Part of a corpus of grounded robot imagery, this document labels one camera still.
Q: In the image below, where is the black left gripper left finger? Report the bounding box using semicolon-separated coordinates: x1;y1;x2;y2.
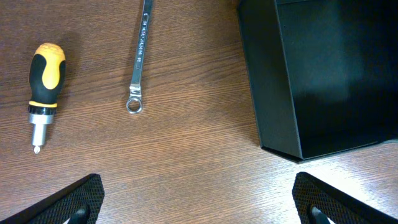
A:
1;174;104;224

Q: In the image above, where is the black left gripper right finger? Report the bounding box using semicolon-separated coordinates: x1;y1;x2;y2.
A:
292;172;397;224

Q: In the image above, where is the black open box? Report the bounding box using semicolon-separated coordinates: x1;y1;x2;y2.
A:
237;0;397;161

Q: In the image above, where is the yellow black stubby screwdriver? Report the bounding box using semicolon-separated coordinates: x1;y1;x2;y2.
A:
28;43;66;154

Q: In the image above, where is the silver ring wrench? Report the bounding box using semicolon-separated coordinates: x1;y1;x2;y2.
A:
126;0;154;114

